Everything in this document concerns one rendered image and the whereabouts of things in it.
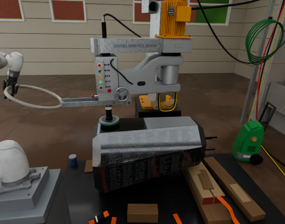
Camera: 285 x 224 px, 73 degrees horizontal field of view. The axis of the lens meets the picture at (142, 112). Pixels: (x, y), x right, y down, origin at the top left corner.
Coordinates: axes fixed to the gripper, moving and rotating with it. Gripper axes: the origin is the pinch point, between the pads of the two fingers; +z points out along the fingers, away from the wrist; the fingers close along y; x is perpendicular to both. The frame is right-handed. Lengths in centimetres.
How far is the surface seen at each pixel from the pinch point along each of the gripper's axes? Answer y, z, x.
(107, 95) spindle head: 83, -34, 5
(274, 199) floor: 299, 6, -3
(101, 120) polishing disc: 86, -3, 15
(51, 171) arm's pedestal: 68, 18, -56
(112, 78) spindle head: 82, -51, 4
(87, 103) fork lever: 68, -19, 6
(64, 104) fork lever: 49, -12, 0
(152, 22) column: 100, -122, 87
